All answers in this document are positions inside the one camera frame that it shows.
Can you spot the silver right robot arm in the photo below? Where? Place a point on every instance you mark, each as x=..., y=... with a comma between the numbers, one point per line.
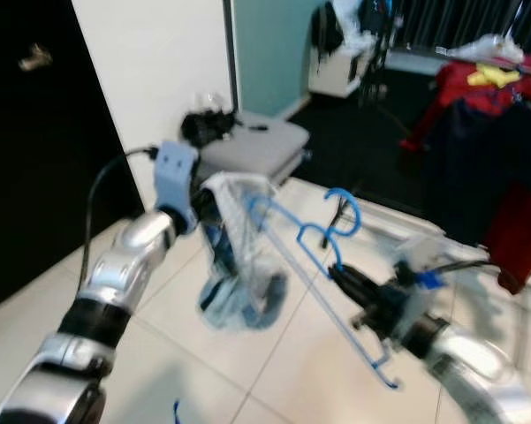
x=477, y=362

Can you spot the grey padded bench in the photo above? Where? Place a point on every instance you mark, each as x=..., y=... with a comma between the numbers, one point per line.
x=256, y=146

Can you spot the light grey left wrist camera mount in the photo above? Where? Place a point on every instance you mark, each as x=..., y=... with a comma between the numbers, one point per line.
x=175, y=172

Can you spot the small black remote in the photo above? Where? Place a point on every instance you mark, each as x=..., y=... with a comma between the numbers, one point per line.
x=256, y=127

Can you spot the white cabinet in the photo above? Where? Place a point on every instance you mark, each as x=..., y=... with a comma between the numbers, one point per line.
x=336, y=75

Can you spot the red shirt with yellow emblem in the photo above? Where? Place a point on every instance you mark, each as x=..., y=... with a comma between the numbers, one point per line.
x=459, y=84

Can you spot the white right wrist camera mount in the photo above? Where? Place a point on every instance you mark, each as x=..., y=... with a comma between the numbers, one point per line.
x=415, y=256

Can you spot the blue plastic hanger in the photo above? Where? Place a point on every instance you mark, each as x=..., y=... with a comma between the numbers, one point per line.
x=357, y=212

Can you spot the white plastic bag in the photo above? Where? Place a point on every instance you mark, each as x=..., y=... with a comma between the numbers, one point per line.
x=490, y=46

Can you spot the black bag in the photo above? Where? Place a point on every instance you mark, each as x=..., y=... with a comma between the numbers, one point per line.
x=327, y=26

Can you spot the plain red T-shirt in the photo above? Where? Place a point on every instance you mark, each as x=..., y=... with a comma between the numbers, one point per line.
x=521, y=234

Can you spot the navy T-shirt with white print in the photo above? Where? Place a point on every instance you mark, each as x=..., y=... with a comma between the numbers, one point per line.
x=459, y=168

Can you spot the white light blue garment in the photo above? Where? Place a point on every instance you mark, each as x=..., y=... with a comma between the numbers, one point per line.
x=243, y=291

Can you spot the black door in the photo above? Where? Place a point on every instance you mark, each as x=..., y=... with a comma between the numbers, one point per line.
x=53, y=159

